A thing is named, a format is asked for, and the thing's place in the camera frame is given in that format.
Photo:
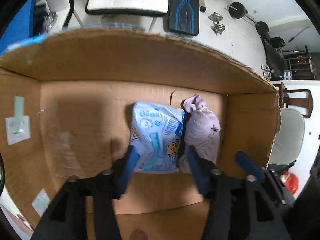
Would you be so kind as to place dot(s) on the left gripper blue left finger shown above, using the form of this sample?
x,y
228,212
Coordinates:
x,y
123,169

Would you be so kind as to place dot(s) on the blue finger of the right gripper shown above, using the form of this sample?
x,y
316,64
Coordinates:
x,y
248,166

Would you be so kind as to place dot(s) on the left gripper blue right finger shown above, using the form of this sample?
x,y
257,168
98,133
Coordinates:
x,y
200,171

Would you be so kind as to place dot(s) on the blue tissue pack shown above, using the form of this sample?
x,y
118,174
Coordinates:
x,y
156,132

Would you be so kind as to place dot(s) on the purple cloth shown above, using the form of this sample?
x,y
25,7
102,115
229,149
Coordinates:
x,y
201,130

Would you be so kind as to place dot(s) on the red bag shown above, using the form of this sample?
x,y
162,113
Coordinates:
x,y
291,181

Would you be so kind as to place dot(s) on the grey fabric chair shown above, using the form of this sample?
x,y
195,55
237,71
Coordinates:
x,y
288,141

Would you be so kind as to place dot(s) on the dark wooden chair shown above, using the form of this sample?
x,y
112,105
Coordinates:
x,y
285,100

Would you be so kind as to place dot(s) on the open cardboard box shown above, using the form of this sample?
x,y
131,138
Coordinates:
x,y
67,101

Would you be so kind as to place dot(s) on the chrome dumbbell pair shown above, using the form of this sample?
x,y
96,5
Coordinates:
x,y
218,28

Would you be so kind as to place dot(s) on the black blue weight bench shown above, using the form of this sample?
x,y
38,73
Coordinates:
x,y
184,17

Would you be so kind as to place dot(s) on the floor barbell with plates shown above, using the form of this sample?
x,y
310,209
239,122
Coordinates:
x,y
237,11

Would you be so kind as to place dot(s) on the blue folded mat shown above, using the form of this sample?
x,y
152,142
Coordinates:
x,y
21,26

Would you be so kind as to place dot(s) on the beige quilted chair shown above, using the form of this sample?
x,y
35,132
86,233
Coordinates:
x,y
59,9

